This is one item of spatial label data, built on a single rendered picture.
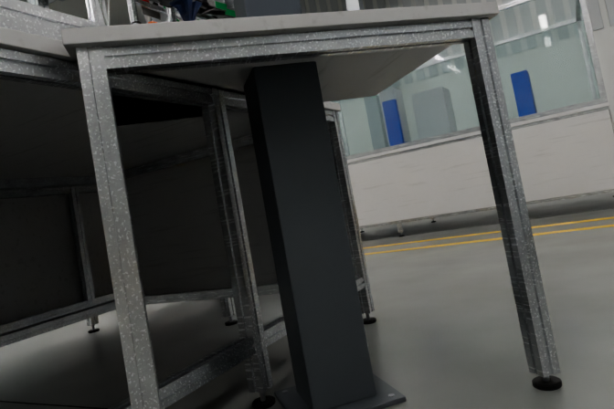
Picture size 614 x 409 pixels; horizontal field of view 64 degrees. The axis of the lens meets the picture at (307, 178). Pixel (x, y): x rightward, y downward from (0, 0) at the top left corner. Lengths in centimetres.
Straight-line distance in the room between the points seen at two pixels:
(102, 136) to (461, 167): 429
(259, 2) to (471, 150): 388
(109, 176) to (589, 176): 436
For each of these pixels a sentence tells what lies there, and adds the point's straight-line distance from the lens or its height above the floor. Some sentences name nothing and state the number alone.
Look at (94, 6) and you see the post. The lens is 303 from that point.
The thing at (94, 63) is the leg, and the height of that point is 80.
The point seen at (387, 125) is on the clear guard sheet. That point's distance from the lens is 520.
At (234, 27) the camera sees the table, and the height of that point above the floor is 84.
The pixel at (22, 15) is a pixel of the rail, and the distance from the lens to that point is 111.
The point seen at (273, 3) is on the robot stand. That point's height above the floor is 99.
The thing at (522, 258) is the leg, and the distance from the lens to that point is 117.
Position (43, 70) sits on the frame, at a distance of 100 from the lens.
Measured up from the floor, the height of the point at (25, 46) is 83.
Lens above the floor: 48
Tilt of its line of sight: 3 degrees up
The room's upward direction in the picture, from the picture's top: 10 degrees counter-clockwise
